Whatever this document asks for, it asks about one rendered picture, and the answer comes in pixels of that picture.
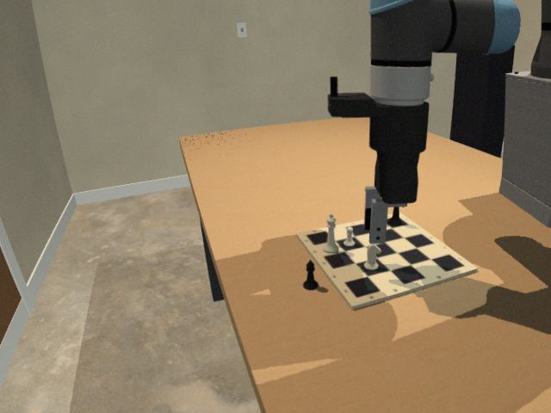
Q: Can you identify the white pawn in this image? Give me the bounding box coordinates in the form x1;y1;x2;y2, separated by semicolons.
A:
344;227;355;247

